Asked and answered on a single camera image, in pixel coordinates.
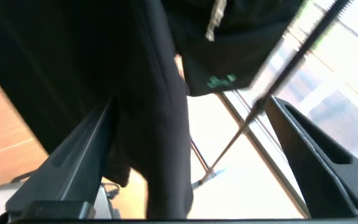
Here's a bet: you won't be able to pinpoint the black clothes rack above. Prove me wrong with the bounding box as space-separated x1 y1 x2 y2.
190 0 354 190

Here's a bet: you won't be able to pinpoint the black shorts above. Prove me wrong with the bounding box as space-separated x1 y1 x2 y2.
160 0 305 97

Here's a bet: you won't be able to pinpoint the window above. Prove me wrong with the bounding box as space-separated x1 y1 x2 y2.
218 0 358 218

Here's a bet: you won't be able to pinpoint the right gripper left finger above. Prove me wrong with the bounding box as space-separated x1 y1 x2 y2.
6 95 118 220

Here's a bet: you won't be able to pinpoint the black garment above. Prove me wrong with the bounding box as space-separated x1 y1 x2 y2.
0 0 195 220

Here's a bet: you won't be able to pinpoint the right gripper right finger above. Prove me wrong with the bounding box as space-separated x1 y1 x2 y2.
264 96 358 218

